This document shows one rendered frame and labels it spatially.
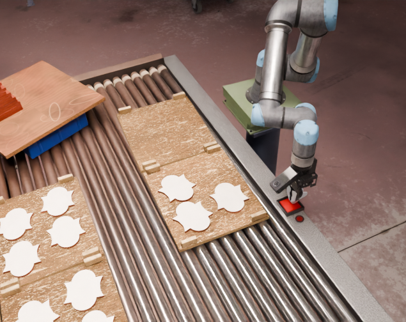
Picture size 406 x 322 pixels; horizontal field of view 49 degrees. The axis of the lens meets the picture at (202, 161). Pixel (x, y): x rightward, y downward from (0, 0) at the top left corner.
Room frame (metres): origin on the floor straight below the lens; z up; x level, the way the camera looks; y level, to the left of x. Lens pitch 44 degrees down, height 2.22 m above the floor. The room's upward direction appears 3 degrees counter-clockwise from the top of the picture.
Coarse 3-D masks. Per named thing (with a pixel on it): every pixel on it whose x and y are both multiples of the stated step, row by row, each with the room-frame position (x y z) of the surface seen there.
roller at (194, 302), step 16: (96, 112) 1.72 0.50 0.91; (112, 128) 1.59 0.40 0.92; (112, 144) 1.48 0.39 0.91; (128, 160) 1.37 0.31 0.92; (128, 176) 1.28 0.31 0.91; (144, 192) 1.18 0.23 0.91; (144, 208) 1.10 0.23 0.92; (160, 224) 1.02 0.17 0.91; (160, 240) 0.95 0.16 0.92; (176, 256) 0.88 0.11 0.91; (176, 272) 0.81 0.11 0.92; (192, 288) 0.75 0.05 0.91; (192, 304) 0.70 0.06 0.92; (208, 320) 0.64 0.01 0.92
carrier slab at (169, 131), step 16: (144, 112) 1.66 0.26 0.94; (160, 112) 1.66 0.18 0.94; (176, 112) 1.65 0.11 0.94; (192, 112) 1.64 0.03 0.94; (128, 128) 1.55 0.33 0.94; (144, 128) 1.55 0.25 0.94; (160, 128) 1.54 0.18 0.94; (176, 128) 1.54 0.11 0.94; (192, 128) 1.53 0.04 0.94; (144, 144) 1.44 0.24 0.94; (160, 144) 1.43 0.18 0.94; (176, 144) 1.43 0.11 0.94; (192, 144) 1.42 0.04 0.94; (144, 160) 1.34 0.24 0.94; (160, 160) 1.34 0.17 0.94; (176, 160) 1.33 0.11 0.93
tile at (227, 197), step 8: (224, 184) 1.17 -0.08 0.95; (216, 192) 1.13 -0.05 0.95; (224, 192) 1.13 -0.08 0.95; (232, 192) 1.13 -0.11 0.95; (240, 192) 1.13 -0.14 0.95; (216, 200) 1.09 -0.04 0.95; (224, 200) 1.09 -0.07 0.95; (232, 200) 1.09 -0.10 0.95; (240, 200) 1.09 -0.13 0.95; (224, 208) 1.06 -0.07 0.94; (232, 208) 1.05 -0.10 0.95; (240, 208) 1.05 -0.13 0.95
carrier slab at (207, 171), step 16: (192, 160) 1.33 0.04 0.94; (208, 160) 1.32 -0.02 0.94; (224, 160) 1.31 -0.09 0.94; (144, 176) 1.25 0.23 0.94; (160, 176) 1.24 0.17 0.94; (192, 176) 1.23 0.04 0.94; (208, 176) 1.23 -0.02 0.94; (224, 176) 1.22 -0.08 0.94; (240, 176) 1.22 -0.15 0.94; (208, 192) 1.14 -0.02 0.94; (160, 208) 1.08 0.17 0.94; (208, 208) 1.07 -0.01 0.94; (256, 208) 1.05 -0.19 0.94; (176, 224) 1.00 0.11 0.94; (224, 224) 0.99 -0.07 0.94; (240, 224) 0.98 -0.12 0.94; (176, 240) 0.93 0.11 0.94; (208, 240) 0.93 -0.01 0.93
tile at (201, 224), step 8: (176, 208) 1.07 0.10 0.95; (184, 208) 1.06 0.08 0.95; (192, 208) 1.06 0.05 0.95; (200, 208) 1.06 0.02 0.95; (176, 216) 1.03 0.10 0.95; (184, 216) 1.03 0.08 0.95; (192, 216) 1.03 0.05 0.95; (200, 216) 1.02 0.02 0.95; (208, 216) 1.02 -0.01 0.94; (184, 224) 0.99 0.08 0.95; (192, 224) 0.99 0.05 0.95; (200, 224) 0.99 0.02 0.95; (208, 224) 0.98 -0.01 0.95
